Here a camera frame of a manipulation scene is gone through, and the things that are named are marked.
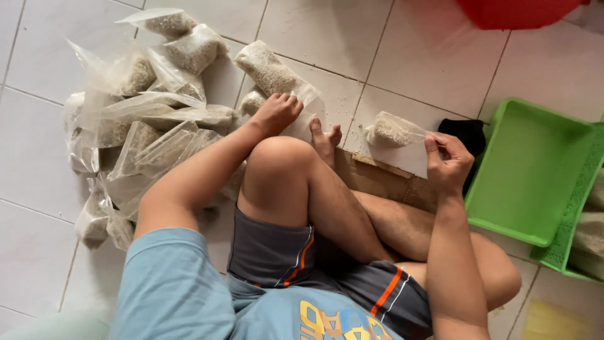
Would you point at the long clear rice bag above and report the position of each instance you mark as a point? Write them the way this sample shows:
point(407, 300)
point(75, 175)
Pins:
point(269, 71)

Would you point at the person's right leg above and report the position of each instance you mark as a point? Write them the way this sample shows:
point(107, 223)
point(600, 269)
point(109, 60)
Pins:
point(401, 224)

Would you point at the person's leg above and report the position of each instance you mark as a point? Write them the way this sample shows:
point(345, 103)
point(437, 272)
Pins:
point(401, 224)
point(283, 184)

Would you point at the green perforated plastic basket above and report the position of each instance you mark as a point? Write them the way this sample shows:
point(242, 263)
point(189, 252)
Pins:
point(573, 212)

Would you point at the person's right hand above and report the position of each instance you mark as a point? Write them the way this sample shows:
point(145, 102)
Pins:
point(450, 172)

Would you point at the pale green round object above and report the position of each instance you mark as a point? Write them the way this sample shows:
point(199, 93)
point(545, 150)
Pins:
point(52, 328)

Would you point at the red plastic basin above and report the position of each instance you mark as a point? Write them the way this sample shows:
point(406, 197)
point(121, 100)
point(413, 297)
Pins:
point(514, 12)

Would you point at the clear bag of rice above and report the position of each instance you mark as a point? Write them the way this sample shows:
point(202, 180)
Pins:
point(590, 245)

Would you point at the pile of clear rice bags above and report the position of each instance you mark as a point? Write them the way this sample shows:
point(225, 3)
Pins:
point(141, 122)

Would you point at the person's left leg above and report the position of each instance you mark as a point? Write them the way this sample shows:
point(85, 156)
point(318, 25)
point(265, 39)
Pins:
point(283, 184)

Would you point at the green plastic tray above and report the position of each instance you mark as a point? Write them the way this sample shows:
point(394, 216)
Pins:
point(528, 174)

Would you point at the person's left fingers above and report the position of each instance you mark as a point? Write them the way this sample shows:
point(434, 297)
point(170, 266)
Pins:
point(286, 100)

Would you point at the person's left hand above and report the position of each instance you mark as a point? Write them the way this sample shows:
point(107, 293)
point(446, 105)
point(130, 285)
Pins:
point(276, 115)

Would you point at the yellow flat sheet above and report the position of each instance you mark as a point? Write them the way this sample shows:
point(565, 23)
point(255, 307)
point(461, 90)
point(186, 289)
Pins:
point(557, 321)

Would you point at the grey shorts with orange stripe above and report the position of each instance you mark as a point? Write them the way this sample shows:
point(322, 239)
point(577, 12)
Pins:
point(269, 255)

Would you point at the black cloth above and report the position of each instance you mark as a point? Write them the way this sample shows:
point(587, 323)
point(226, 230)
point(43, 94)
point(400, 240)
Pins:
point(467, 134)

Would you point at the light blue printed shirt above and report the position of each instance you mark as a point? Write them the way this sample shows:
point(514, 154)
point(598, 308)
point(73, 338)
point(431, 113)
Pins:
point(179, 292)

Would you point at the small half-filled clear rice bag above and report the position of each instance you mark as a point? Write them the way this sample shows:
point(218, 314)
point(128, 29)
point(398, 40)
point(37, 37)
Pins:
point(389, 132)

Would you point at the brown cardboard sheet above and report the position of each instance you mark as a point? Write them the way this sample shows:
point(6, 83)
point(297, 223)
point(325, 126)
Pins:
point(377, 182)

